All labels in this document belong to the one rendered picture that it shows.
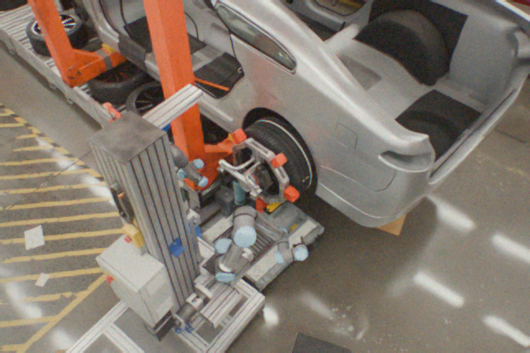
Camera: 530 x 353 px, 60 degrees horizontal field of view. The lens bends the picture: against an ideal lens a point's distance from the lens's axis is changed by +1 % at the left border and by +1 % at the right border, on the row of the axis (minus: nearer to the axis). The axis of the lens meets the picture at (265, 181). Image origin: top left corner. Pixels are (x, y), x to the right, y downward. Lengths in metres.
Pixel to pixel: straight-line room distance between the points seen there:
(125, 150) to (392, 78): 2.73
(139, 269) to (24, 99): 3.82
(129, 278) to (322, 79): 1.60
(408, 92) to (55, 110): 3.84
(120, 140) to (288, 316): 2.19
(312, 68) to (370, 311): 2.00
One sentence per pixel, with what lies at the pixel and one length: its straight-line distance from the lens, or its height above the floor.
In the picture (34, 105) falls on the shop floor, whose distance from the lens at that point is 5.93.
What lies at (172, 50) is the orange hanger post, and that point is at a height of 1.86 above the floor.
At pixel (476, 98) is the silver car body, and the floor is 0.90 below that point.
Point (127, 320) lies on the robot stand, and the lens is 3.66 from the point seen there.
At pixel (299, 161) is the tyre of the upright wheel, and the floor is 1.05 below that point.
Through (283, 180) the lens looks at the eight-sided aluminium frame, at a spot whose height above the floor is 0.98.
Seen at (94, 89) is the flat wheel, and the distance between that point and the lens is 5.13.
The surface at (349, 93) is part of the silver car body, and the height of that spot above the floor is 1.72.
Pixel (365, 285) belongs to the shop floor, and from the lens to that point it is 3.95.
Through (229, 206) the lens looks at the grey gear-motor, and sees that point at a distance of 3.88.
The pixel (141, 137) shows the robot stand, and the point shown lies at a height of 2.03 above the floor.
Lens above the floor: 3.44
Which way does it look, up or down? 50 degrees down
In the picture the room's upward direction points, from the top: straight up
